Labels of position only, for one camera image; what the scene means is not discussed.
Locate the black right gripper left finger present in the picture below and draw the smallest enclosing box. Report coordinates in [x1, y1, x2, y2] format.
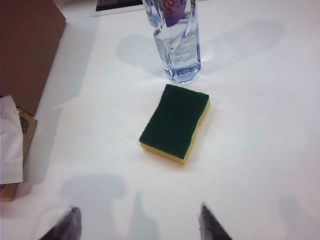
[41, 206, 82, 240]

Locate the brown cardboard box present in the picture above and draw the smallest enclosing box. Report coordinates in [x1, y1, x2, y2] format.
[0, 0, 68, 118]

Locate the yellow sponge with green pad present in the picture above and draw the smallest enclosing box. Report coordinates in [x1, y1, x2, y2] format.
[138, 83, 210, 166]

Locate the clear plastic water bottle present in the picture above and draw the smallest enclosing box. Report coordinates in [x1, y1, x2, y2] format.
[142, 0, 202, 84]

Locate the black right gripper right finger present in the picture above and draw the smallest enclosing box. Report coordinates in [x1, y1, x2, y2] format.
[198, 201, 235, 240]

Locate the white tissue sheet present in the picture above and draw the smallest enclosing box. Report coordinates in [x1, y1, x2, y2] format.
[0, 95, 24, 185]

